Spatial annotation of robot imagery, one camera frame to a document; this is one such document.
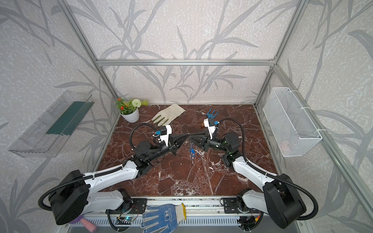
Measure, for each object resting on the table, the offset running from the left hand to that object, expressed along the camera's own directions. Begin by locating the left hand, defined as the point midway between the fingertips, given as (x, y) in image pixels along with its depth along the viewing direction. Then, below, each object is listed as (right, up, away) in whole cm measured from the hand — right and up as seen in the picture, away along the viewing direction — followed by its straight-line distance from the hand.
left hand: (187, 137), depth 66 cm
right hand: (+1, 0, +2) cm, 2 cm away
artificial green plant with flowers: (-44, +16, +33) cm, 57 cm away
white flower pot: (-43, +9, +38) cm, 58 cm away
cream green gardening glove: (-20, +10, +45) cm, 50 cm away
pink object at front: (-45, -42, 0) cm, 62 cm away
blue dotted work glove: (-9, -39, +4) cm, 41 cm away
